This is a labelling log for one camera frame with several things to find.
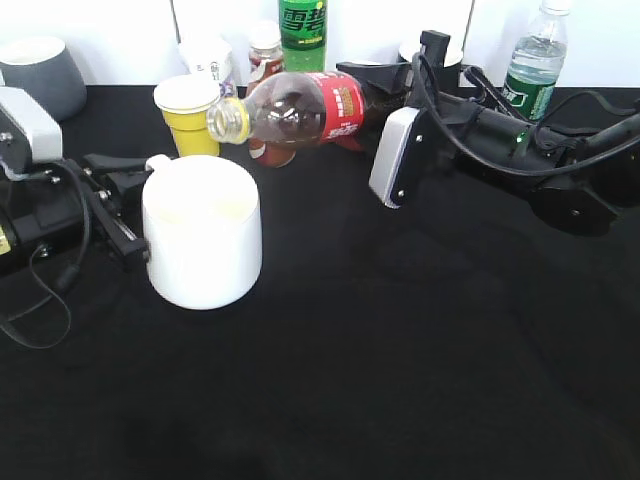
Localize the black right camera cable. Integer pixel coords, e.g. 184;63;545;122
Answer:
411;52;640;178

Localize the black cup white inside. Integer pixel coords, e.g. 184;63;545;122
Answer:
397;41;463;95

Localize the white blueberry yogurt carton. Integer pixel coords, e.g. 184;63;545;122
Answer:
178;37;237;97

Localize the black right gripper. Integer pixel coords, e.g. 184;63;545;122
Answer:
336;30;538;188

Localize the yellow paper cup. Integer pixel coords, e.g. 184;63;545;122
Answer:
153;74;220;157

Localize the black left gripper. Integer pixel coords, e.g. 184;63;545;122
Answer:
1;153;151;274

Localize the green Sprite bottle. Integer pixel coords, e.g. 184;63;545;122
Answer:
278;0;328;72

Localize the brown Nescafe coffee bottle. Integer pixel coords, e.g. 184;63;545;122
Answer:
247;20;295;168

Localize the Coca-Cola bottle red label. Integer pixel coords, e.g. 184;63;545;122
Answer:
206;70;401;148

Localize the white ceramic mug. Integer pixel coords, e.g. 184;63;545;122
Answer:
141;155;263;310

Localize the clear water bottle green label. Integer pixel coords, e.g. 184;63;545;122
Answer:
502;0;572;122

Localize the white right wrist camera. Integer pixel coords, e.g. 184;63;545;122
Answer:
369;107;420;209

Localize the grey ceramic mug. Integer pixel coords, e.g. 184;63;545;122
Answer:
1;36;87;122

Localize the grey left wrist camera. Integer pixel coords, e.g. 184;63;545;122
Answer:
1;86;63;181

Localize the red ceramic mug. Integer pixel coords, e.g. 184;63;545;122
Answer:
335;137;369;154

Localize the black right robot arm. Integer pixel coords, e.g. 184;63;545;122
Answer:
336;30;639;236

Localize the black camera cable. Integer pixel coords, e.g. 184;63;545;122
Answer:
0;159;92;350
411;52;640;178

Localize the black left camera cable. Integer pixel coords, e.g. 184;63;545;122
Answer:
0;159;92;350

